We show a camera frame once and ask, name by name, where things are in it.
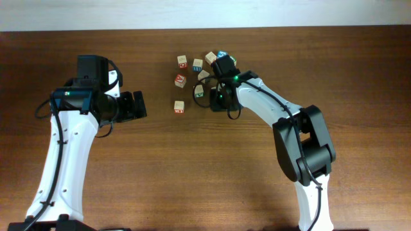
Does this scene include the wooden block green V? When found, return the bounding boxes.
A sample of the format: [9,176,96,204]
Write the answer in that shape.
[194,84,204,98]

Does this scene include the wooden block red bottom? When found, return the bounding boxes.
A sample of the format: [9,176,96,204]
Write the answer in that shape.
[174,101,185,114]

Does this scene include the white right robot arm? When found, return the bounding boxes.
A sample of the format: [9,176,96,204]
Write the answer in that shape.
[210,55,336,230]

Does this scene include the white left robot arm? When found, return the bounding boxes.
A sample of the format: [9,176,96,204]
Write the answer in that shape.
[8,55,147,230]

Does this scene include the plain wooden block blue side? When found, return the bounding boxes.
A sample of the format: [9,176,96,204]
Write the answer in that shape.
[198,70,210,83]

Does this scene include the wooden block green R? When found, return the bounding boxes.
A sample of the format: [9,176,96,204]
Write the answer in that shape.
[230,56,237,66]

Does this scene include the wooden block blue letters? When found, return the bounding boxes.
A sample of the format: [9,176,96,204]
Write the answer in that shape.
[193,58,203,72]

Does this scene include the wooden block red print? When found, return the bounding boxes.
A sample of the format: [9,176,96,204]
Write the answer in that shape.
[205,51,217,65]

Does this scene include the wooden block blue S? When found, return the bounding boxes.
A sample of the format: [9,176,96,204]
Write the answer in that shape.
[217,51,228,58]

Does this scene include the wooden block red V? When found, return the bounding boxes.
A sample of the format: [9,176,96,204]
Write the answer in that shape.
[174,74,187,88]

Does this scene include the wooden block red G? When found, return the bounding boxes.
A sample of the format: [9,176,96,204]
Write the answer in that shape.
[177,55,188,69]

